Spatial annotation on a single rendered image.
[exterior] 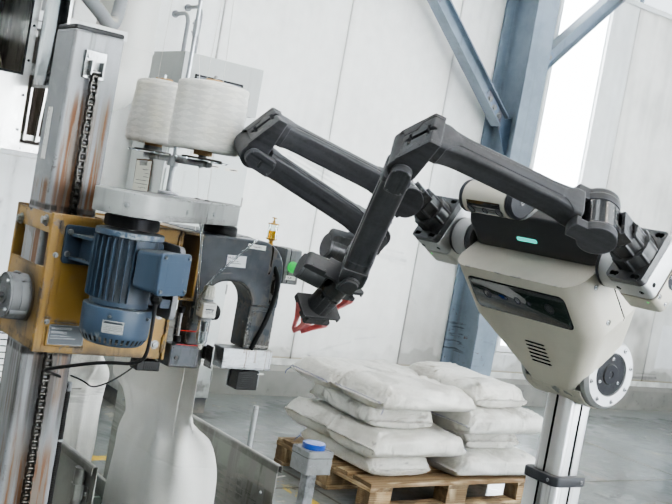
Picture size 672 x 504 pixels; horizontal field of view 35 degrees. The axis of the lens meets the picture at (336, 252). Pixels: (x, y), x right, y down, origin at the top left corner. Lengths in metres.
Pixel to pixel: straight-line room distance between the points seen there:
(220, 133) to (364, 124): 5.49
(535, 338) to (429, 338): 6.09
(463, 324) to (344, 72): 2.27
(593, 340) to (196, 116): 0.97
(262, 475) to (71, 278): 0.87
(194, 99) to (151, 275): 0.40
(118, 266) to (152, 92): 0.50
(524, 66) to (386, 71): 1.19
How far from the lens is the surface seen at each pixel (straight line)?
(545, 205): 2.01
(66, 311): 2.47
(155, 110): 2.59
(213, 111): 2.35
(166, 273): 2.25
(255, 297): 2.68
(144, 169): 6.54
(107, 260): 2.30
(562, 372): 2.41
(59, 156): 2.48
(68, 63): 2.48
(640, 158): 9.96
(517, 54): 8.59
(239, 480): 3.10
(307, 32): 7.51
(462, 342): 8.55
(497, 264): 2.37
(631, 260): 2.09
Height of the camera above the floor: 1.48
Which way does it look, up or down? 3 degrees down
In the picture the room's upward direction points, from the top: 10 degrees clockwise
